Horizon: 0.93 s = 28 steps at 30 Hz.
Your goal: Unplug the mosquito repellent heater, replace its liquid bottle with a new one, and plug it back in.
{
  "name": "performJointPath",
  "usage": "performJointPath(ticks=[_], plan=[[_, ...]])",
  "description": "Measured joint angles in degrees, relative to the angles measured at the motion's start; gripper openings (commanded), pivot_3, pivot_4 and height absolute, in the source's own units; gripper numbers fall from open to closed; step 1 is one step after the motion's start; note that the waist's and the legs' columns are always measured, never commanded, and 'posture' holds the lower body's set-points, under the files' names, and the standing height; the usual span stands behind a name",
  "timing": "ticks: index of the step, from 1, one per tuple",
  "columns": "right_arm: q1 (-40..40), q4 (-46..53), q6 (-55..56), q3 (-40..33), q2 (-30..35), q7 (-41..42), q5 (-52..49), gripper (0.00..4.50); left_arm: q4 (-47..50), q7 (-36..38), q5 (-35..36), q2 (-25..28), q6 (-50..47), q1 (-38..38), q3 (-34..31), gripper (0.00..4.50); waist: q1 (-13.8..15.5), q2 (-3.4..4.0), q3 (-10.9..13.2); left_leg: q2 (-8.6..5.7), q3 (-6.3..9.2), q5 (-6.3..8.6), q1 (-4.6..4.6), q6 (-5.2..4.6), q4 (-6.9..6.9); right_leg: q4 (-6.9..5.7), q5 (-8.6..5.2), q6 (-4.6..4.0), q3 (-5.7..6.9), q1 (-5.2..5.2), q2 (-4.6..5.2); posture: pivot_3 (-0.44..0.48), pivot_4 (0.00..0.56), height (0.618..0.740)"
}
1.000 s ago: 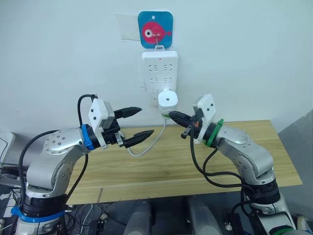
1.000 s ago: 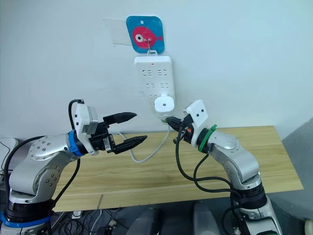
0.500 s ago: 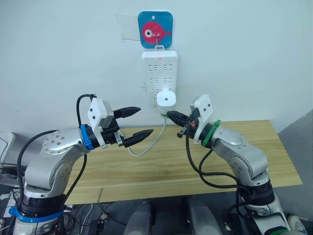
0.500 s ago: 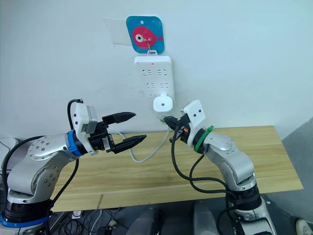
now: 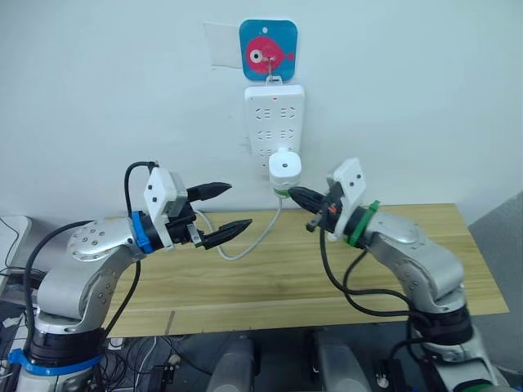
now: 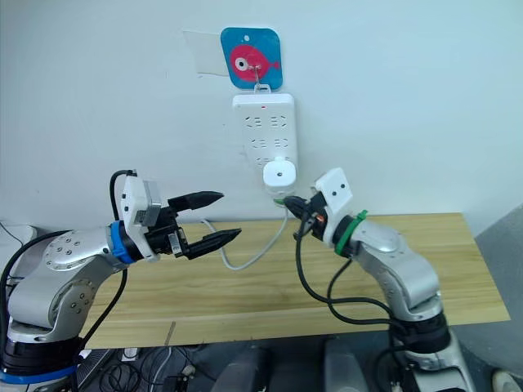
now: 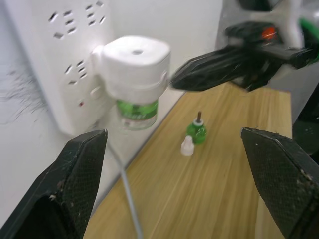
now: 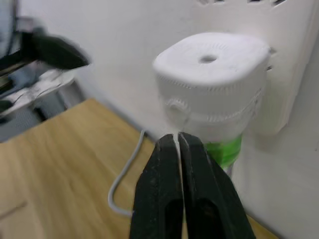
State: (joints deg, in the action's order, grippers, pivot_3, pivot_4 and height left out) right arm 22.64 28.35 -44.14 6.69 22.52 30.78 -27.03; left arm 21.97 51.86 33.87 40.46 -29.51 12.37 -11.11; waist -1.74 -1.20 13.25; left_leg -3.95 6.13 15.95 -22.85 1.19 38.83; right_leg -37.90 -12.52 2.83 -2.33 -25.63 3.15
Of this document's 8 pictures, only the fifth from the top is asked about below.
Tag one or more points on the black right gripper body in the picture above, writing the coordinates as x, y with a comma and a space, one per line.
332, 204

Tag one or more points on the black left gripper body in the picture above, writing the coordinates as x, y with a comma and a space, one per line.
181, 230

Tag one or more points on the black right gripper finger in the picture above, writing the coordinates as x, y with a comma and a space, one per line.
312, 205
306, 194

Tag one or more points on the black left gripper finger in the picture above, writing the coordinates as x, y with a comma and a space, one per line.
210, 190
229, 233

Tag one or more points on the white mosquito repellent heater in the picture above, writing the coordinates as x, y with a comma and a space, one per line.
285, 165

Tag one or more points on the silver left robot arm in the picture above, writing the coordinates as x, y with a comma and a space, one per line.
102, 261

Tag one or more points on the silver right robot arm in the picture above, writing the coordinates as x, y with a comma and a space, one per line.
425, 261

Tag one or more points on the white power strip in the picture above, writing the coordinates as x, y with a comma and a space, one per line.
274, 118

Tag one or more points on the dark rounded grey shape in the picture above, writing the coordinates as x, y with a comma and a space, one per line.
341, 361
233, 363

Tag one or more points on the white tape patch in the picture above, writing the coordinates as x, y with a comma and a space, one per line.
220, 45

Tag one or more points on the blue fish sticker hook plate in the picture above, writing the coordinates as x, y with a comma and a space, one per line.
261, 36

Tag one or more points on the grey partition panel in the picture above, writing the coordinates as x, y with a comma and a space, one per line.
500, 253

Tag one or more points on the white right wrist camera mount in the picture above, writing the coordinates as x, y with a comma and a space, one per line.
351, 183

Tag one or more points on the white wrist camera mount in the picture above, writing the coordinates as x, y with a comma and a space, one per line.
351, 183
157, 196

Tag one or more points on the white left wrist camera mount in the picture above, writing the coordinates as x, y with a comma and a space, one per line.
157, 196

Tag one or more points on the metal wall hook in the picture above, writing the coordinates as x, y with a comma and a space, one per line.
273, 75

